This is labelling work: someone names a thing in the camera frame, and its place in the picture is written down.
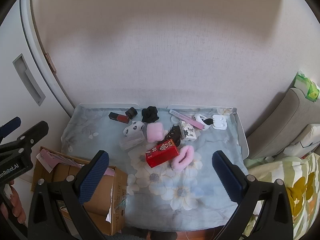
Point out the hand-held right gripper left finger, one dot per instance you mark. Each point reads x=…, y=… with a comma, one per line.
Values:
x=91, y=177

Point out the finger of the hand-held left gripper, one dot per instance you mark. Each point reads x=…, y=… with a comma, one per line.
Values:
x=35, y=131
x=11, y=126

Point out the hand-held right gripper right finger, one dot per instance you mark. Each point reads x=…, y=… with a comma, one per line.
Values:
x=228, y=177

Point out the cardboard box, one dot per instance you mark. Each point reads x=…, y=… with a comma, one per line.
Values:
x=100, y=205

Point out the pink fluffy hair clip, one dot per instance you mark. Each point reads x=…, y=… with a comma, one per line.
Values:
x=183, y=158

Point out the clear plastic case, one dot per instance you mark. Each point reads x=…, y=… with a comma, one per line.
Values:
x=131, y=141

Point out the white floral box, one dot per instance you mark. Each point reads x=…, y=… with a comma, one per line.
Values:
x=188, y=131

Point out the cow print pouch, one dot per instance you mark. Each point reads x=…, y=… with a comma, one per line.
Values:
x=133, y=127

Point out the red snack box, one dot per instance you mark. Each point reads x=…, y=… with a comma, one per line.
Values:
x=162, y=153

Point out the pink long package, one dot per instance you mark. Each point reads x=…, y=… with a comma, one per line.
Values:
x=186, y=120

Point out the white desktop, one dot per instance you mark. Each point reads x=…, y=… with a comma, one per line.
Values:
x=243, y=142

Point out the person's left hand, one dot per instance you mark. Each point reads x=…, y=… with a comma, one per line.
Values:
x=17, y=205

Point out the white cabinet door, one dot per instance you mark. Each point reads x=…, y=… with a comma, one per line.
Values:
x=15, y=105

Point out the pink paper packet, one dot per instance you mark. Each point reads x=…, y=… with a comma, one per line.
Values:
x=57, y=158

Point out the red and black lipstick box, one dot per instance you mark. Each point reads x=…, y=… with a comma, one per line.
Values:
x=119, y=117

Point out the light blue floral cloth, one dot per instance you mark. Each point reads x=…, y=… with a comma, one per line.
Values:
x=155, y=197

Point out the brown door hinge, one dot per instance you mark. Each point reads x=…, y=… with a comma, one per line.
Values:
x=50, y=62

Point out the yellow green floral blanket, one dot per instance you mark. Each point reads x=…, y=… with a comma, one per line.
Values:
x=300, y=195

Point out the grey cushion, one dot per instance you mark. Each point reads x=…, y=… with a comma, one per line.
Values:
x=277, y=122

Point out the small black sock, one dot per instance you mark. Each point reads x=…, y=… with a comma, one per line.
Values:
x=131, y=113

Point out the black flower scrunchie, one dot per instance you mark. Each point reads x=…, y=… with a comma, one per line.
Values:
x=150, y=114

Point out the white pillow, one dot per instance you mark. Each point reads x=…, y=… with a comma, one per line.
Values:
x=307, y=140

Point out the green tissue pack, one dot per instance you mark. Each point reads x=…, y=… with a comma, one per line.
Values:
x=307, y=87

